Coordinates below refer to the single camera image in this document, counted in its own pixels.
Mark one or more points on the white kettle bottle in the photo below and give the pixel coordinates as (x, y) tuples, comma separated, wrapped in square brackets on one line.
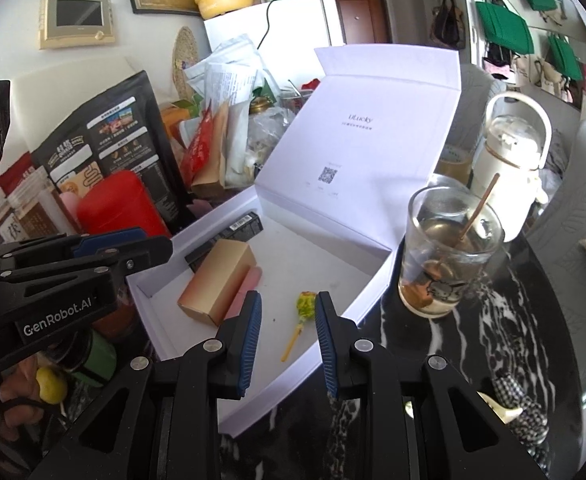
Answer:
[(503, 170)]

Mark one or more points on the black printed pouch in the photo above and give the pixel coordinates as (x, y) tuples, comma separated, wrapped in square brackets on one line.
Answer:
[(123, 125)]

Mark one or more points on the dark hanging bag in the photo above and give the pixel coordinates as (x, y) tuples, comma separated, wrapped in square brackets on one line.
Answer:
[(448, 22)]

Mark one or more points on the red snack packet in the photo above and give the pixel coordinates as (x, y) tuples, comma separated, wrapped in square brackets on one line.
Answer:
[(203, 140)]

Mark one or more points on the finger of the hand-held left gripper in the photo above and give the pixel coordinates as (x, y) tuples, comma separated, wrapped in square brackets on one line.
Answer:
[(103, 241), (143, 255)]

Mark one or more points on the white cutting board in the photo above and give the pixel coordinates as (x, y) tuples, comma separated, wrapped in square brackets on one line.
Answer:
[(73, 80)]

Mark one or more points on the white printed paper bag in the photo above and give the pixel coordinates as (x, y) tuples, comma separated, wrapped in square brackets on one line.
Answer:
[(228, 70)]

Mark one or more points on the black printed long box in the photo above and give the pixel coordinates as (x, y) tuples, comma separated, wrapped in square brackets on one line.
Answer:
[(238, 225)]

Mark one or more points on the brown door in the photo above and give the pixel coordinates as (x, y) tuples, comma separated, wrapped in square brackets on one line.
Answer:
[(363, 15)]

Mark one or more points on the grey leaf pattern chair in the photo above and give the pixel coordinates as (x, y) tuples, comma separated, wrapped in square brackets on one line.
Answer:
[(573, 200), (483, 85)]

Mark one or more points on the black white checkered scrunchie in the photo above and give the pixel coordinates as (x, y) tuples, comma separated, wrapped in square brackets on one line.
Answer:
[(510, 385)]

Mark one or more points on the brown spice jar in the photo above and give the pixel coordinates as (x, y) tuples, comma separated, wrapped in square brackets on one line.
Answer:
[(48, 215)]

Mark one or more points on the red foil bag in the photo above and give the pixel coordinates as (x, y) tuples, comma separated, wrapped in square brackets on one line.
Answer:
[(15, 175)]

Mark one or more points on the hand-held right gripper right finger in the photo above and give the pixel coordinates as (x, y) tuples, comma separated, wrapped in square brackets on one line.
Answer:
[(325, 345)]

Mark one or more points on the clear plastic bag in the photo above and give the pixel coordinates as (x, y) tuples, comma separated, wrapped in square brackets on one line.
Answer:
[(270, 132)]

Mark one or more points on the yellow lemon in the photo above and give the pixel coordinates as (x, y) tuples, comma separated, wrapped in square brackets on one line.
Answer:
[(52, 385)]

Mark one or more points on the white fridge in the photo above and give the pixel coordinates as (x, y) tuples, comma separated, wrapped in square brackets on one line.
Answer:
[(293, 20)]

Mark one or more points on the cream hair clip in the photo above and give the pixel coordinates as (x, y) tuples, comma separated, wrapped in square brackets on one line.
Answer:
[(503, 412)]

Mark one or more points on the copper stirring spoon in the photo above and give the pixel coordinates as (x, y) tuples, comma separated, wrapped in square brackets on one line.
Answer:
[(480, 200)]

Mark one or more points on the glass mug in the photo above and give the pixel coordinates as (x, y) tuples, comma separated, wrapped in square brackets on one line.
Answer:
[(423, 240)]

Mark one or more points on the green lollipop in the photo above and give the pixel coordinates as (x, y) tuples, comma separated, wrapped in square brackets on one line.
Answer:
[(305, 305)]

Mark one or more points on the white gift box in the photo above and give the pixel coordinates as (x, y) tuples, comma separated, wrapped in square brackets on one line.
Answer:
[(353, 135)]

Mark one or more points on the beige intercom panel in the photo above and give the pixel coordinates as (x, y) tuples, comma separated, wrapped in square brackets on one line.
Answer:
[(78, 20)]

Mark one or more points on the person's left hand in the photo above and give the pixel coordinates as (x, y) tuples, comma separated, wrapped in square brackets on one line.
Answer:
[(15, 385)]

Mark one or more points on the woven straw trivet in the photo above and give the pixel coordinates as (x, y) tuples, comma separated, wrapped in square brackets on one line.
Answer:
[(183, 60)]

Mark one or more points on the pink black small bag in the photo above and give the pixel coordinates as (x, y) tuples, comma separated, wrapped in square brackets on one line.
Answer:
[(497, 62)]

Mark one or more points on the red-orange spice jar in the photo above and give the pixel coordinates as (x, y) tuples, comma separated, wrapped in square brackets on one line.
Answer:
[(118, 320)]

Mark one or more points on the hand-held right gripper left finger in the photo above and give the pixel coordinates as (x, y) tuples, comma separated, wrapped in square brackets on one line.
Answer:
[(250, 345)]

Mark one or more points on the red tin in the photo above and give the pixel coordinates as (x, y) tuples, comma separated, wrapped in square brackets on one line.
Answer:
[(118, 200)]

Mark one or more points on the gold cardboard box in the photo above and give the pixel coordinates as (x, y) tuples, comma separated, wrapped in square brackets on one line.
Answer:
[(218, 280)]

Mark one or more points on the green label dark bottle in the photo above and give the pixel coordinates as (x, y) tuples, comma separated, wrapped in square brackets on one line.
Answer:
[(100, 360)]

